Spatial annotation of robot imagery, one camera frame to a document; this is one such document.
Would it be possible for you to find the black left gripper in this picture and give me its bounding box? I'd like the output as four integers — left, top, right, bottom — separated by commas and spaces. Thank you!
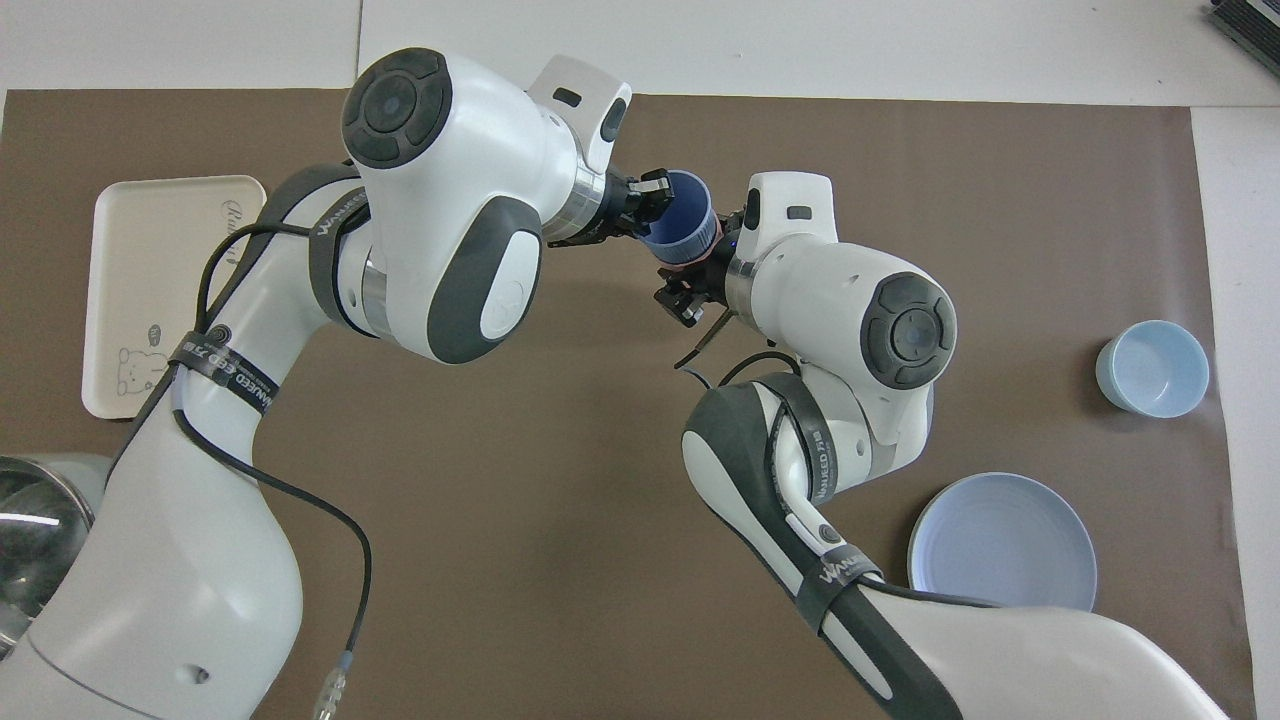
545, 168, 675, 249

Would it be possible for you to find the pale green electric pot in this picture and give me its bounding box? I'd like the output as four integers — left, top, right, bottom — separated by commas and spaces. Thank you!
0, 454, 113, 663

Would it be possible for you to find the cream tray with rabbit print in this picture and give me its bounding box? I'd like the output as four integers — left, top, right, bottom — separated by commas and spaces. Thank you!
81, 175, 269, 422

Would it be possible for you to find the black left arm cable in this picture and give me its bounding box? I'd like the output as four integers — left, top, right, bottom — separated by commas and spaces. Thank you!
172, 221, 374, 720

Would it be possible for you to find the light blue bowl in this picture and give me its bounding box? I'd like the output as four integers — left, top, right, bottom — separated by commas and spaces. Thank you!
1094, 319, 1211, 419

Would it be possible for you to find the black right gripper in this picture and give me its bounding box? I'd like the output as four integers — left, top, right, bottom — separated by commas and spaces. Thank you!
654, 208, 749, 328

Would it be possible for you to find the dark grey ribbed device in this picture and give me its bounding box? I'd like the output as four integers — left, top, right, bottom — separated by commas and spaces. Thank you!
1205, 0, 1280, 51

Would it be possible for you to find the light blue plate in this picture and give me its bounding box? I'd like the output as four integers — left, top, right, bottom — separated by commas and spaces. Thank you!
907, 472, 1099, 614

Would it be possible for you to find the blue plastic cup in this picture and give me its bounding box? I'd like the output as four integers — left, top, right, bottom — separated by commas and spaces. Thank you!
640, 169, 722, 267

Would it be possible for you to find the brown paper table mat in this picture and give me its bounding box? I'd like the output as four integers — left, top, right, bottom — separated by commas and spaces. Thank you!
0, 88, 1258, 720

